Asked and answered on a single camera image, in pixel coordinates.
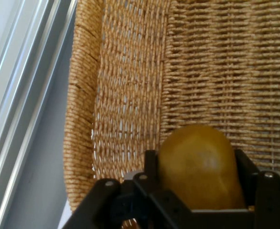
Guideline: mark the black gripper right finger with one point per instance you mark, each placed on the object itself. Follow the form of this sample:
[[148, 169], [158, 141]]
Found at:
[[271, 200]]

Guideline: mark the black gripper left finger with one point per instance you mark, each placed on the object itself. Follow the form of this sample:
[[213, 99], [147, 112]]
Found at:
[[140, 200]]

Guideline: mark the long dark green cucumber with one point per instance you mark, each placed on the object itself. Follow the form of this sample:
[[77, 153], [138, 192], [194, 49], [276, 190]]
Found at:
[[199, 171]]

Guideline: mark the woven wicker basket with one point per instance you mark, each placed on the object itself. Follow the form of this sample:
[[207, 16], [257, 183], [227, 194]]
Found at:
[[214, 71]]

